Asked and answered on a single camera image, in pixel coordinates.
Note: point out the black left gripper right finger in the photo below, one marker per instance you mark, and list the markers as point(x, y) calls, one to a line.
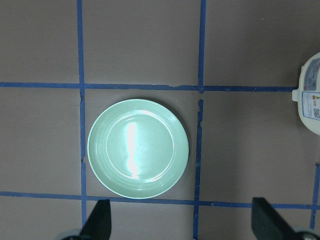
point(268, 224)

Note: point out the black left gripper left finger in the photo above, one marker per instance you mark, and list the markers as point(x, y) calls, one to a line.
point(98, 224)

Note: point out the white rice cooker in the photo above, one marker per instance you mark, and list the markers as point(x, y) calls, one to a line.
point(307, 95)

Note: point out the green plate near left arm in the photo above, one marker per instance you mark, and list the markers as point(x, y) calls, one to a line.
point(138, 149)

